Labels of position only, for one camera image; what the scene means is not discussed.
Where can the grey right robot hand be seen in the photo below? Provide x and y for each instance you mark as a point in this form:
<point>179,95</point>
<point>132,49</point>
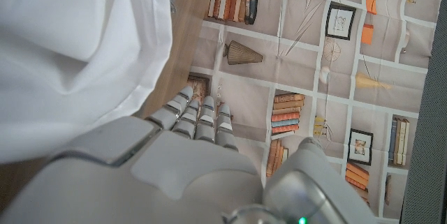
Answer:
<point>181,168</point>

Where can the white cloth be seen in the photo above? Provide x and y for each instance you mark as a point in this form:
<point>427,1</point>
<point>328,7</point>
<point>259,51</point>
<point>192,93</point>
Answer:
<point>70,60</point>

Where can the printed bookshelf backdrop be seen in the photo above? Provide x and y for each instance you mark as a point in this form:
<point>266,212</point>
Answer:
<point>307,77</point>

